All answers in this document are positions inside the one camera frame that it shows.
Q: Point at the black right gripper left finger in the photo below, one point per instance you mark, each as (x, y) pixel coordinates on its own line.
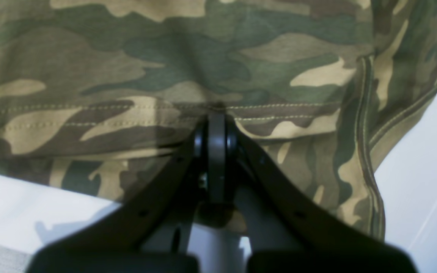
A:
(150, 233)

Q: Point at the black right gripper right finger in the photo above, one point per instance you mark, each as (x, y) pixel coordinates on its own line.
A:
(289, 233)

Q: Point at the camouflage T-shirt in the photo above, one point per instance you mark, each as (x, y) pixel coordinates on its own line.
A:
(95, 95)

